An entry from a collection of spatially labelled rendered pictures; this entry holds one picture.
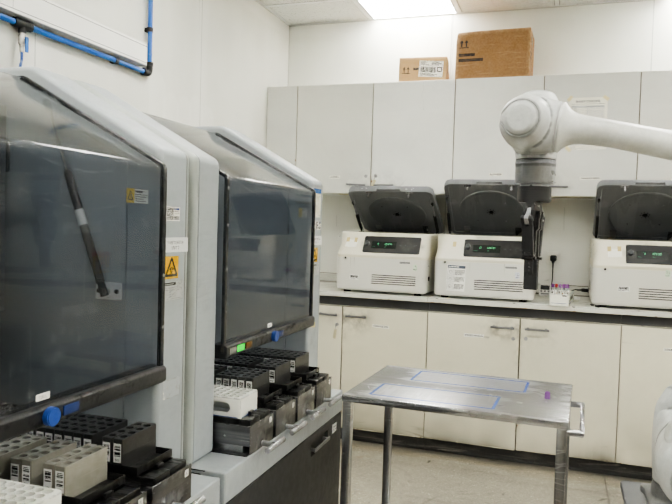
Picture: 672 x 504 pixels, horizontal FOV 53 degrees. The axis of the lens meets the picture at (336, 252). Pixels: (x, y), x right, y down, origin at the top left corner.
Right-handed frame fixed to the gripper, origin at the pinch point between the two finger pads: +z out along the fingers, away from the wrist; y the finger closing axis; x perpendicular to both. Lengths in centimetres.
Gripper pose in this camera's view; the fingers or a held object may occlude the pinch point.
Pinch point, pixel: (530, 274)
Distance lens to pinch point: 160.5
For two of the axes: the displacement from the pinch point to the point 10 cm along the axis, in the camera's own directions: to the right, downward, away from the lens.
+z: -0.3, 10.0, 0.4
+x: -8.6, -0.5, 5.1
